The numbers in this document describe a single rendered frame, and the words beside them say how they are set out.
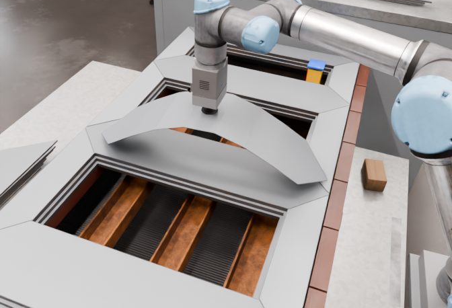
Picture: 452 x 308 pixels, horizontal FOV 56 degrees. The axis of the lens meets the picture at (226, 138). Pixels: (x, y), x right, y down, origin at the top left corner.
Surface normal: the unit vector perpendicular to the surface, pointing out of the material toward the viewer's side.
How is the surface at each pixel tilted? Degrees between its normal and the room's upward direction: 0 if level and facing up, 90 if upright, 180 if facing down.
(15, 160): 0
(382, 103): 90
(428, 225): 0
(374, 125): 90
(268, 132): 29
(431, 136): 82
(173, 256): 0
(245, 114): 19
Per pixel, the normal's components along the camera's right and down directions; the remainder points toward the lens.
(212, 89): -0.31, 0.59
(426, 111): -0.63, 0.35
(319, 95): 0.04, -0.77
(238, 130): 0.35, -0.67
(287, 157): 0.54, -0.55
